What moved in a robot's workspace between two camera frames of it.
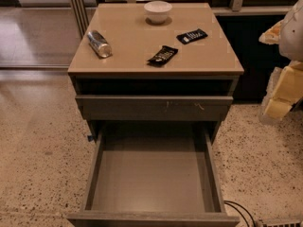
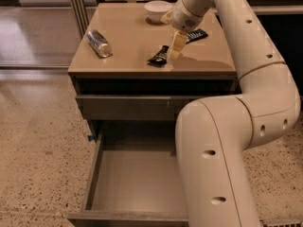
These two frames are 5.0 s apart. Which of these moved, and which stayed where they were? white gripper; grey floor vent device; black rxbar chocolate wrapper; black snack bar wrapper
Moved: white gripper
Stayed: black rxbar chocolate wrapper; grey floor vent device; black snack bar wrapper
